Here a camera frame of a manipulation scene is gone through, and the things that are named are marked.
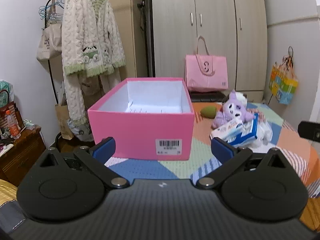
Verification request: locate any white tissue pack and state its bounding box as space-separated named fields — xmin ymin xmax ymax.
xmin=210 ymin=119 xmax=244 ymax=141

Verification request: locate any blue wet wipes pack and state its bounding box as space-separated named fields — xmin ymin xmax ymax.
xmin=227 ymin=113 xmax=259 ymax=147

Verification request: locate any clear plastic bag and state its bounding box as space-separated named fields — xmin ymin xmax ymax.
xmin=248 ymin=121 xmax=273 ymax=148

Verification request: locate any green sponge egg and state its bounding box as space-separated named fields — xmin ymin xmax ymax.
xmin=200 ymin=106 xmax=217 ymax=119

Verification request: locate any purple plush doll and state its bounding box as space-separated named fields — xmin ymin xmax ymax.
xmin=212 ymin=90 xmax=255 ymax=129

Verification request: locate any pink cardboard box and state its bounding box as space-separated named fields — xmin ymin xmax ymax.
xmin=87 ymin=77 xmax=195 ymax=161

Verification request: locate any white plush toy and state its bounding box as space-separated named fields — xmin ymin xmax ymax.
xmin=235 ymin=92 xmax=248 ymax=108

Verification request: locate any patchwork table cloth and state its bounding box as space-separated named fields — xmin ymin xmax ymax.
xmin=103 ymin=101 xmax=320 ymax=199

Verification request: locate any colourful paper gift bag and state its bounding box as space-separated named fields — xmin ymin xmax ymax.
xmin=268 ymin=46 xmax=299 ymax=105

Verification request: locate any brown paper bag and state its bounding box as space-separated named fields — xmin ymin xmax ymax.
xmin=55 ymin=93 xmax=74 ymax=140

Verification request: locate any black suitcase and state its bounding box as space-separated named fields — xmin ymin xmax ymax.
xmin=189 ymin=92 xmax=226 ymax=102

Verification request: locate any wooden nightstand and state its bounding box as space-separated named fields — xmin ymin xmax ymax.
xmin=0 ymin=125 xmax=46 ymax=186

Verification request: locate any black clothes rack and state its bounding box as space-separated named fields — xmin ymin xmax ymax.
xmin=37 ymin=0 xmax=64 ymax=103

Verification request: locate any orange drink bottle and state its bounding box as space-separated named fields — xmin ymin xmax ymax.
xmin=6 ymin=110 xmax=21 ymax=140

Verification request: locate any pink tote bag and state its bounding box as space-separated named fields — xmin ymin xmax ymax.
xmin=184 ymin=35 xmax=228 ymax=93

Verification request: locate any cream knit cardigan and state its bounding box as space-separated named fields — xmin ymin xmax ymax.
xmin=61 ymin=0 xmax=126 ymax=125

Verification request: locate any beige canvas tote bag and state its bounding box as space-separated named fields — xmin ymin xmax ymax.
xmin=36 ymin=0 xmax=62 ymax=62

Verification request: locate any beige wardrobe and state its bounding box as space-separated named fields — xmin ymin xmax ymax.
xmin=149 ymin=0 xmax=267 ymax=102

